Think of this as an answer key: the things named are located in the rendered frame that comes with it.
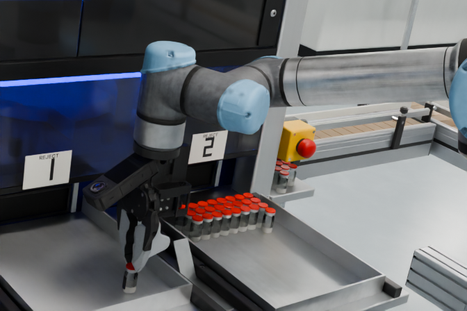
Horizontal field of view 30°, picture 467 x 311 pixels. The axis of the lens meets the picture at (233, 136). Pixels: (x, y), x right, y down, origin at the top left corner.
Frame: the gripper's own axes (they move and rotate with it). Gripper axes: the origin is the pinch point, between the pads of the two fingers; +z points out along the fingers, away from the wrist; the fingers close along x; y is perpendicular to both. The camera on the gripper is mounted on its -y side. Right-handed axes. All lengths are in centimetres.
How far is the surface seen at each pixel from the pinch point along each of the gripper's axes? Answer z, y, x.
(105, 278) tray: 5.4, -1.0, 4.8
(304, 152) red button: -6, 52, 16
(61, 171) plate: -8.0, -2.7, 18.9
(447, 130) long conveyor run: 1, 118, 27
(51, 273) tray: 5.3, -8.3, 9.3
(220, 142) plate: -9.2, 31.6, 18.8
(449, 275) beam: 39, 120, 16
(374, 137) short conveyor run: 1, 92, 30
